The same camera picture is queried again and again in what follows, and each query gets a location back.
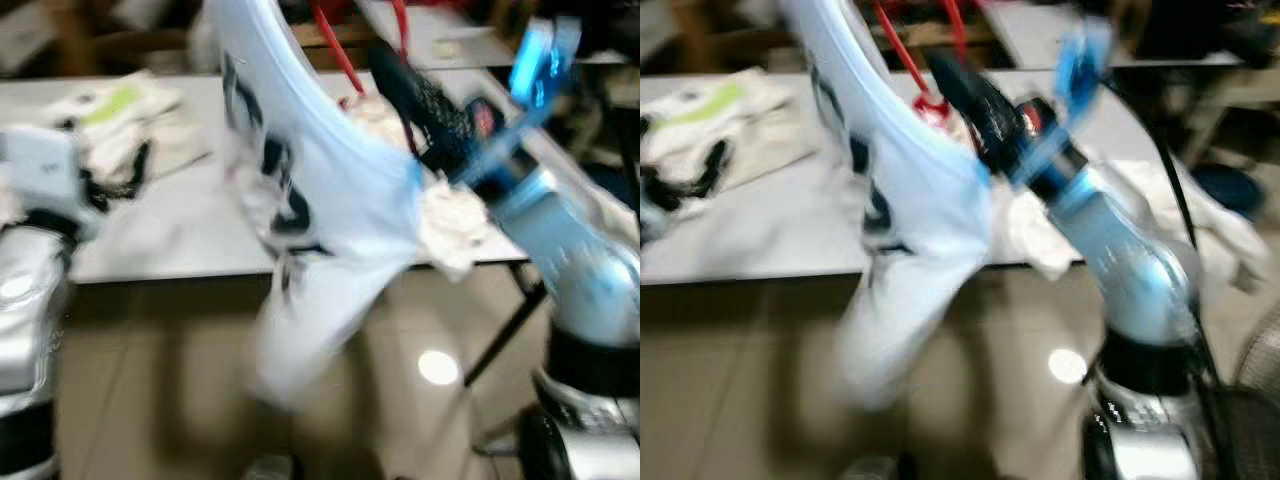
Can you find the black table leg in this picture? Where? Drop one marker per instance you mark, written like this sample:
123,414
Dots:
505,325

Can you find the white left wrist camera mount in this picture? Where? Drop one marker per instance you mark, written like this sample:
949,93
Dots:
40,165

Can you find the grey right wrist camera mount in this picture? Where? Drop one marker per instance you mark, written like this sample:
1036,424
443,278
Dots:
540,65
1085,60

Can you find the white shirt with green patch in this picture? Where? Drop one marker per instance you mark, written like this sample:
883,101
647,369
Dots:
120,105
715,100

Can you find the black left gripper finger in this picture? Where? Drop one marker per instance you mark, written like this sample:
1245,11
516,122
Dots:
714,168
138,168

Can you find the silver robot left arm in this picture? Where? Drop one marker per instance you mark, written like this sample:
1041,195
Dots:
30,310

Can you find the grey floor fan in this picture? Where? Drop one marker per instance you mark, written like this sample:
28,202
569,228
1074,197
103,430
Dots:
1260,400

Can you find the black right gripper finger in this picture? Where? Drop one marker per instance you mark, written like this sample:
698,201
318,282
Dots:
440,112
995,113
968,113
410,112

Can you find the white shirt with black print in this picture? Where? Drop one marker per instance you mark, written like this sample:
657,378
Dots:
340,180
920,180

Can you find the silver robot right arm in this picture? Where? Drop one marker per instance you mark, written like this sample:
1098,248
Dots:
1130,260
570,250

